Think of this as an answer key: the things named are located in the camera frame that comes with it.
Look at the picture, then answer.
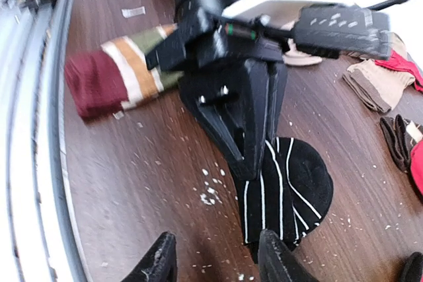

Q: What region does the red and cream sock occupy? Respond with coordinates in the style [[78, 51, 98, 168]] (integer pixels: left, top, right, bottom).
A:
[[375, 32, 422, 93]]

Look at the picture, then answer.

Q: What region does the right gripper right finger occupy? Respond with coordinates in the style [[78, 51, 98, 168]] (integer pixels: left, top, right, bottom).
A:
[[258, 229, 317, 282]]

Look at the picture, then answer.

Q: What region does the black white striped sock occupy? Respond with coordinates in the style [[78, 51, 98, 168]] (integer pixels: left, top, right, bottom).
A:
[[233, 137, 334, 262]]

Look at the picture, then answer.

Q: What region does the tan brown sock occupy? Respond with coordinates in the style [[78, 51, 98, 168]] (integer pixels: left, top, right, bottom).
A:
[[342, 59, 415, 114]]

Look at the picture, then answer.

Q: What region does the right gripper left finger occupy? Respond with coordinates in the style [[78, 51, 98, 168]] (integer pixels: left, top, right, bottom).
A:
[[122, 232, 178, 282]]

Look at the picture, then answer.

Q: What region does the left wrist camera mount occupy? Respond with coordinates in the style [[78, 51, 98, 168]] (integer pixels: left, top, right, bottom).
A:
[[222, 0, 391, 59]]

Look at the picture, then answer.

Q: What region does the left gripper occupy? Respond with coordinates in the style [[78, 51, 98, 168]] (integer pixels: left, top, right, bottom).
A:
[[145, 0, 288, 180]]

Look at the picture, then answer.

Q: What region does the cream white sock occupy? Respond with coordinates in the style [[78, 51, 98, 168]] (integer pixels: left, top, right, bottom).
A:
[[283, 38, 323, 67]]

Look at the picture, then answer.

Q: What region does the argyle patterned sock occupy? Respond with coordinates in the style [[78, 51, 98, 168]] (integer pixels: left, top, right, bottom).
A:
[[379, 114, 422, 173]]

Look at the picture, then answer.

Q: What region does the long red sock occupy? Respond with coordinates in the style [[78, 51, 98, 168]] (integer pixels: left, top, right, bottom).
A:
[[410, 141, 423, 195]]

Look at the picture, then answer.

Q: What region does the beige brown striped long sock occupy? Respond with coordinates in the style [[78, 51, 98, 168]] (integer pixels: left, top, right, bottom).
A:
[[64, 24, 183, 120]]

